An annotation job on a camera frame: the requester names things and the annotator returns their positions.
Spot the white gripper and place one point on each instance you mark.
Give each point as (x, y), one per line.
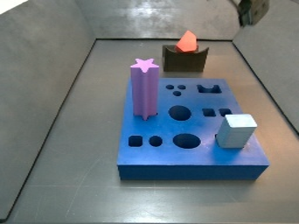
(251, 10)

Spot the red three prong object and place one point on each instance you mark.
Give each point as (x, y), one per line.
(187, 44)

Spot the black curved fixture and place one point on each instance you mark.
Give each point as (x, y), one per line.
(183, 61)

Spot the blue foam hole board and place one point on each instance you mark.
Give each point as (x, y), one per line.
(172, 145)

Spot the purple star prism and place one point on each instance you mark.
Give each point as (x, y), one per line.
(144, 79)

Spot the light blue rectangular block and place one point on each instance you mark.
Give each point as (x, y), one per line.
(235, 130)

